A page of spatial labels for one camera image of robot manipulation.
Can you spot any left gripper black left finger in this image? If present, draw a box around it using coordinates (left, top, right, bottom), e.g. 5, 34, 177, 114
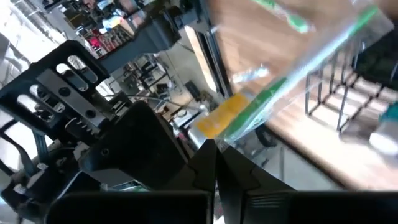
164, 138, 218, 193

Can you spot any black wire caddy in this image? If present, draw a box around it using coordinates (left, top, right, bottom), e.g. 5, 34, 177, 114
303, 27, 398, 135

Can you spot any black aluminium table frame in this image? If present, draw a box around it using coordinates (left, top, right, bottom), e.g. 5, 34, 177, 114
183, 0, 234, 100

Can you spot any blue toothbrush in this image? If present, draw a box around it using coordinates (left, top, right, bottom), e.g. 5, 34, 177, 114
231, 64, 271, 84

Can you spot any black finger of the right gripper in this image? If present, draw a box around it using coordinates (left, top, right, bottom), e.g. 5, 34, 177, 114
77, 100, 195, 190

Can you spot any green toothbrush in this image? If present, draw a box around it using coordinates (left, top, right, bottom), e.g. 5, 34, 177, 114
250, 0, 313, 34
216, 4, 394, 149

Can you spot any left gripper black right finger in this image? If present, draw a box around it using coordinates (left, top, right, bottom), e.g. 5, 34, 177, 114
216, 145, 295, 194

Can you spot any blue mouthwash bottle white cap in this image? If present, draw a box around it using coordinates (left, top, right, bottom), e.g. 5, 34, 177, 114
368, 101, 398, 156

